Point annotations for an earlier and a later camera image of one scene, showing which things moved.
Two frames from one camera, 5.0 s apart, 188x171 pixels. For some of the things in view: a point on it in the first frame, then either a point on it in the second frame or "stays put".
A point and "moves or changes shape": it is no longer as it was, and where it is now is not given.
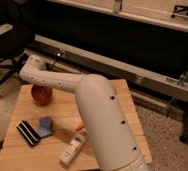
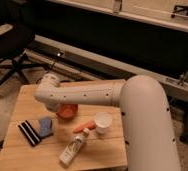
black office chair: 6,45 stays put
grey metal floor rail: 123,73 stays put
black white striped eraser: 28,132 stays put
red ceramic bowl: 41,94 moves or changes shape
